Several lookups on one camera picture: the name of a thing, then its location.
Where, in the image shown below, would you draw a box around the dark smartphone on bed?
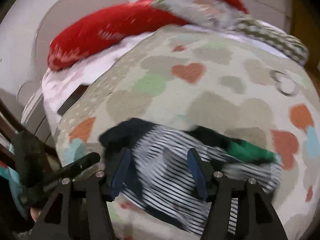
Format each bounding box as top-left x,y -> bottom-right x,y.
57,85 -> 89,116

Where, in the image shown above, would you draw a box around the olive cloud pattern bolster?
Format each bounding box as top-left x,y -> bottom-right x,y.
230,15 -> 309,66

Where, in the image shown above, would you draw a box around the floral grey pillow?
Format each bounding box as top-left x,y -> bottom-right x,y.
151,0 -> 244,31

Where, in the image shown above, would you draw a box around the heart patterned quilt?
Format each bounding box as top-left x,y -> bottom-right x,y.
56,25 -> 319,239

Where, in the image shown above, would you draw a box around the navy striped frog pants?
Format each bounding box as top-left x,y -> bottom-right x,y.
99,118 -> 281,235

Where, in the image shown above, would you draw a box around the long red pillow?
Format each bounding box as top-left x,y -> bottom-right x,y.
47,0 -> 187,71

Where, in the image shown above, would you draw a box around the rounded grey headboard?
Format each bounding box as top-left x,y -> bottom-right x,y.
1,0 -> 129,119

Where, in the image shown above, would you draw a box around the white bed sheet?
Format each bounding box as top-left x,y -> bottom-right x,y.
41,32 -> 153,135

